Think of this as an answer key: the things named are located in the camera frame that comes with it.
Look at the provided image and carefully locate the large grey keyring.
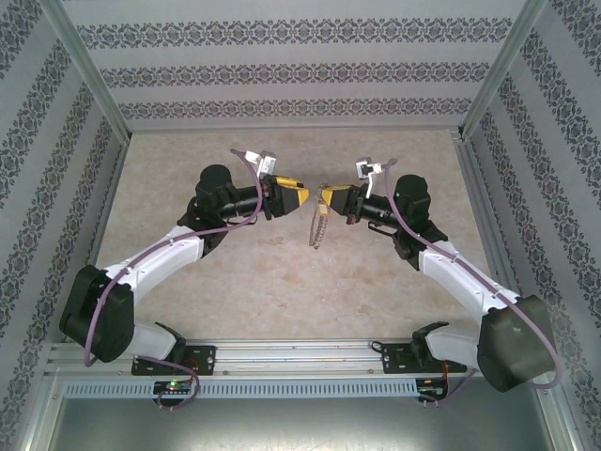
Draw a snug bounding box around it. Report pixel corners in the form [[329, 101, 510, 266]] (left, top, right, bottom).
[[307, 182, 332, 250]]

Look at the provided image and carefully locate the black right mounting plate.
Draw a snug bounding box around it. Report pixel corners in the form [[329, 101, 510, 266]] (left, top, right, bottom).
[[380, 342, 469, 376]]

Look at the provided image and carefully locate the black mounting plate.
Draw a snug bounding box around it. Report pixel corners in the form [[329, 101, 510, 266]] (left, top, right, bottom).
[[380, 342, 469, 376], [131, 345, 217, 377]]

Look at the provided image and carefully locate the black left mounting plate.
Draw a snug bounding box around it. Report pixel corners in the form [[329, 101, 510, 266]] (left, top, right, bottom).
[[131, 345, 217, 377]]

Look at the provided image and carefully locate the right circuit board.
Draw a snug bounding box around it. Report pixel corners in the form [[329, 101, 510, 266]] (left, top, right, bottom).
[[418, 378, 450, 400]]

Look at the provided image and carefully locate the circuit board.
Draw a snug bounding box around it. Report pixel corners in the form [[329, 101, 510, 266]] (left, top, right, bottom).
[[153, 380, 193, 395], [418, 378, 450, 400]]

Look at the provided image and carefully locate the left circuit board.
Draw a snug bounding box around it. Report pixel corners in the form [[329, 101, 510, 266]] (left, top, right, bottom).
[[153, 380, 193, 395]]

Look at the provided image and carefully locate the grey metal sheet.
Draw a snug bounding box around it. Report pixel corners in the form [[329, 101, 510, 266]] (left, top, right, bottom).
[[46, 397, 577, 451]]

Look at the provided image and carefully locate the aluminium side rail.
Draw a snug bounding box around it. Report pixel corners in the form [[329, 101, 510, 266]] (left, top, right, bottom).
[[451, 131, 553, 342], [63, 138, 131, 342]]

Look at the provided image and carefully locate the aluminium frame post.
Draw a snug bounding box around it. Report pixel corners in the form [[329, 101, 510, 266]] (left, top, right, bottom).
[[39, 0, 131, 142], [459, 0, 550, 141]]

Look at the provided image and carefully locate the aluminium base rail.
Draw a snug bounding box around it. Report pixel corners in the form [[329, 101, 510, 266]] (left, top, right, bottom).
[[45, 338, 554, 380]]

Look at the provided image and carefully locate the slotted grey cable duct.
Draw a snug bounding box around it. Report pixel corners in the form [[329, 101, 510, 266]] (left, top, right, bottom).
[[63, 378, 419, 398]]

